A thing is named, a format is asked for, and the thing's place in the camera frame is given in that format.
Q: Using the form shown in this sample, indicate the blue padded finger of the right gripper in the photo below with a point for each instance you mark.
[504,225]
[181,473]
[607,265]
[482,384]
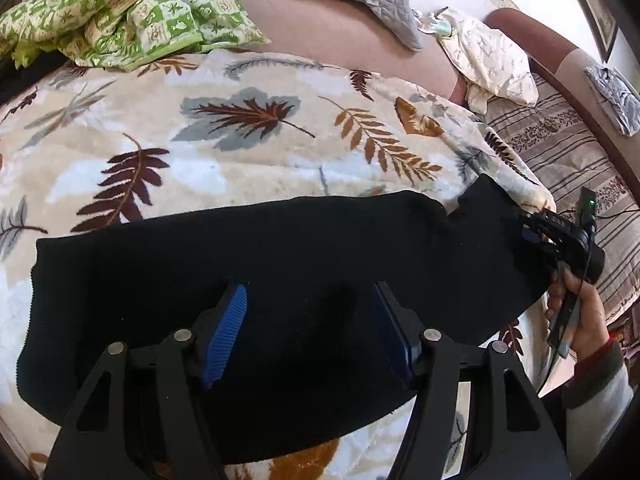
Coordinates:
[532,236]

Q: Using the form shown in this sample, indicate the grey cloth on headboard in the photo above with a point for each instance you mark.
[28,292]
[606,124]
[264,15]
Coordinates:
[620,100]

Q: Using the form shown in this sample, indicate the pink bed sheet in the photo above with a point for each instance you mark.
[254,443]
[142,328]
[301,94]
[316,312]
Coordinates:
[348,34]

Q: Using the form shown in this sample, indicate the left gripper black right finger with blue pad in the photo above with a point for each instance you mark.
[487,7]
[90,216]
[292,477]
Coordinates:
[509,434]

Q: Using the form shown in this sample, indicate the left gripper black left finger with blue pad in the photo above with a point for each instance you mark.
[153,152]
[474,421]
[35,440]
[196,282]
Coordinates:
[136,415]

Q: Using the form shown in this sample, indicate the grey sleeve right forearm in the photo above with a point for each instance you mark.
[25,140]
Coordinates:
[595,400]

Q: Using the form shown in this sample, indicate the green checkered quilt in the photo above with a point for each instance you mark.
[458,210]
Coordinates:
[124,34]

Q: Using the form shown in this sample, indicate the framed wall painting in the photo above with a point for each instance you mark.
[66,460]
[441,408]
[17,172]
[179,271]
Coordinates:
[603,26]

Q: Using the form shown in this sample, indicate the cream patterned small pillow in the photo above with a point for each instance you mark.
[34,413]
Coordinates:
[491,63]

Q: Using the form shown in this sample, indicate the person's right hand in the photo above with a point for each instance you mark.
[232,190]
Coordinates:
[591,333]

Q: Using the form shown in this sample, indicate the black pants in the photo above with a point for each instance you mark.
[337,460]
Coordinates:
[308,366]

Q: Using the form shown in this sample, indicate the brown padded headboard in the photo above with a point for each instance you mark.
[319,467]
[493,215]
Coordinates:
[563,64]

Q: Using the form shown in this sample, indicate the beige leaf pattern blanket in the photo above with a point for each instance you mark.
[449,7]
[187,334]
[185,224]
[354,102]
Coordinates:
[84,148]

